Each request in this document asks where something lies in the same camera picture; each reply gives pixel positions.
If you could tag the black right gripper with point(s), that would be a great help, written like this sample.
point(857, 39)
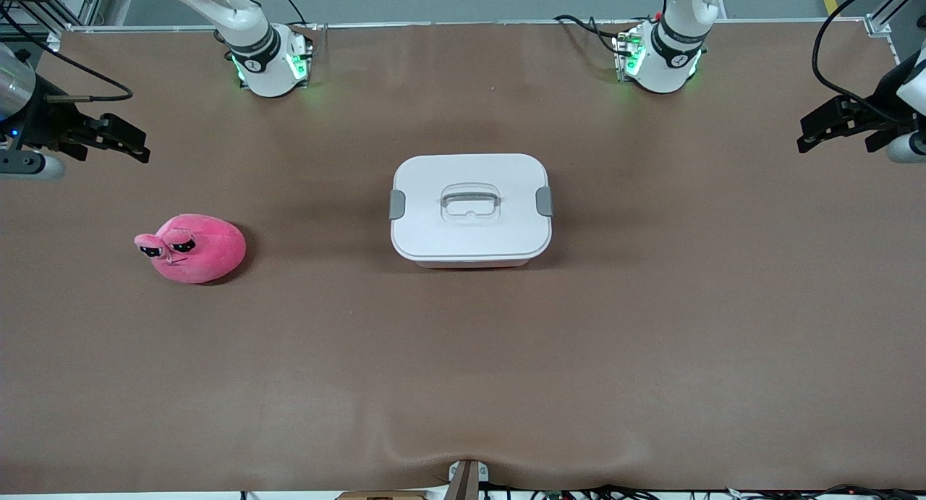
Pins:
point(49, 121)

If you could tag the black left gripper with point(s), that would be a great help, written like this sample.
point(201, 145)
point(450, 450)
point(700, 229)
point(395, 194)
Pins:
point(880, 113)

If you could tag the pink plush toy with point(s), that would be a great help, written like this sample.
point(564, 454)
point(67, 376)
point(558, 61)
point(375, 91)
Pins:
point(199, 250)

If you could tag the white box lid grey clasps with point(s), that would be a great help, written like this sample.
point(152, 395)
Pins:
point(470, 229)

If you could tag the pink plastic box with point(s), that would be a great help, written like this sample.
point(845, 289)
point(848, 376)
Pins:
point(470, 264)

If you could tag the brown table mat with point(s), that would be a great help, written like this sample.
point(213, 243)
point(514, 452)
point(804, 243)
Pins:
point(463, 377)

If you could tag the brown cardboard piece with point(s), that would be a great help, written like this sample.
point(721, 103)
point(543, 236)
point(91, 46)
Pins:
point(380, 496)

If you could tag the aluminium frame profile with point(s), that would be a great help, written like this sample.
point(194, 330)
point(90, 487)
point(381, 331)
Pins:
point(877, 26)
point(90, 1)

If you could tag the metal clamp bracket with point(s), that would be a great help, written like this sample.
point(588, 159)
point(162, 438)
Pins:
point(466, 478)

